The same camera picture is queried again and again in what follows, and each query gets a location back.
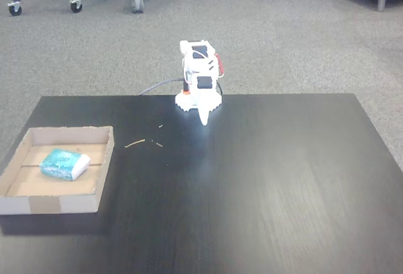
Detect green block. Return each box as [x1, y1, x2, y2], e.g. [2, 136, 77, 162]
[39, 148, 92, 182]

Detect shallow cardboard box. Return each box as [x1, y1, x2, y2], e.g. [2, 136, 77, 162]
[0, 125, 115, 216]

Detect long pale scrap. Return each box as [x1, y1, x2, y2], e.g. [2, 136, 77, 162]
[124, 139, 147, 149]

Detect grey power cable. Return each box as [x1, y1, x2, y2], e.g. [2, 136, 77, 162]
[139, 77, 185, 96]

